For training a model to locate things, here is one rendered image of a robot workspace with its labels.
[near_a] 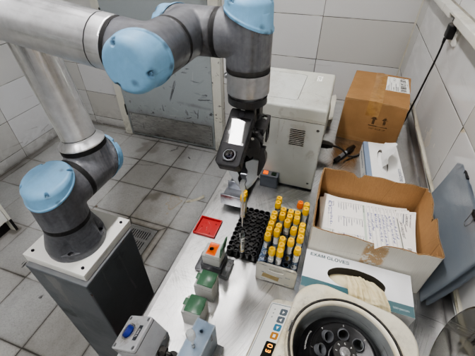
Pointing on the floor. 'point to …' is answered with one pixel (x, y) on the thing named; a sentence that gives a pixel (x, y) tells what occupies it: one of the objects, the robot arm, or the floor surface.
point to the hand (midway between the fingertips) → (242, 184)
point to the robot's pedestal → (102, 294)
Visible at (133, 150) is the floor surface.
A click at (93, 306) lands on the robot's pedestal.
